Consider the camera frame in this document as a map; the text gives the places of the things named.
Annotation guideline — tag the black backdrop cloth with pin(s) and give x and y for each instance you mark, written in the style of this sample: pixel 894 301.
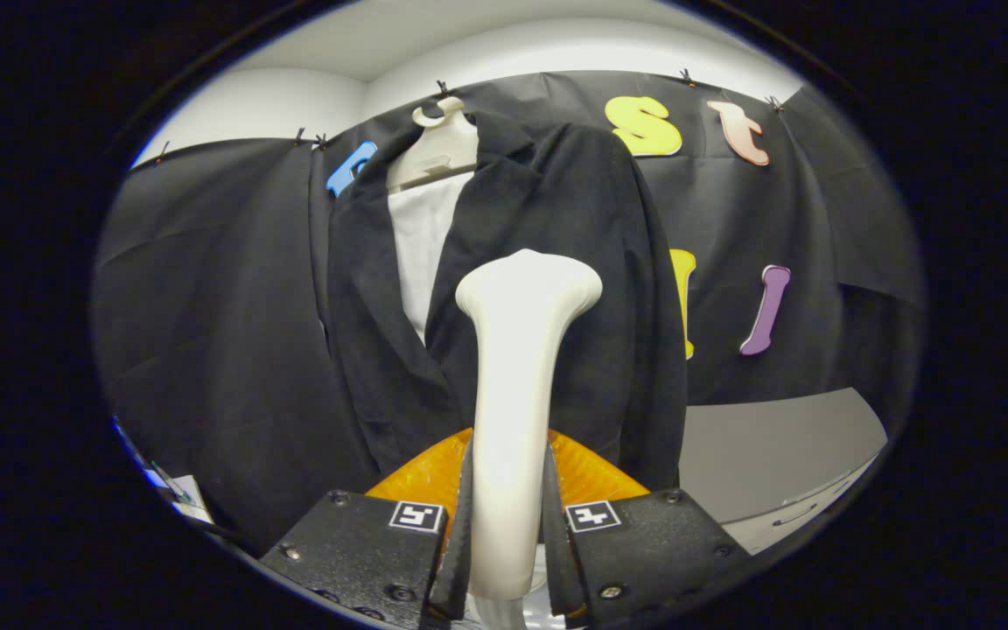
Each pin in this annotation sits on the black backdrop cloth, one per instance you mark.
pixel 224 289

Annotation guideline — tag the grey cabinet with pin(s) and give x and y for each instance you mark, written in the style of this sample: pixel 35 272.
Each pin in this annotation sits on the grey cabinet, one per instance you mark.
pixel 766 455

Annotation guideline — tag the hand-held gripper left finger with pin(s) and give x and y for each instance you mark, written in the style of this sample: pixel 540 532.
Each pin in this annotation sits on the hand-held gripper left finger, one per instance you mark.
pixel 355 551

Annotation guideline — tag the black suit jacket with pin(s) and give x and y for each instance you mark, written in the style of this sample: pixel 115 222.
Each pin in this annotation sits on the black suit jacket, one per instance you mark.
pixel 556 219

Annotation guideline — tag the cream clothes hanger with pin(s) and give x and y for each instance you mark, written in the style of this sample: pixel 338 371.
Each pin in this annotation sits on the cream clothes hanger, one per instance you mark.
pixel 438 144

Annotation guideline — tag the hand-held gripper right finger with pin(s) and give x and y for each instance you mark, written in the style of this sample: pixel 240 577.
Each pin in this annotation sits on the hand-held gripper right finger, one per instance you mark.
pixel 644 547

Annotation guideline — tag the white side table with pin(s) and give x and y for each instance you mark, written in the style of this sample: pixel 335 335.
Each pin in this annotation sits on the white side table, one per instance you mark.
pixel 185 499

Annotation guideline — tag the white shirt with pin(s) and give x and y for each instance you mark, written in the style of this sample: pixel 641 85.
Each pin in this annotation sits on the white shirt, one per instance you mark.
pixel 421 245

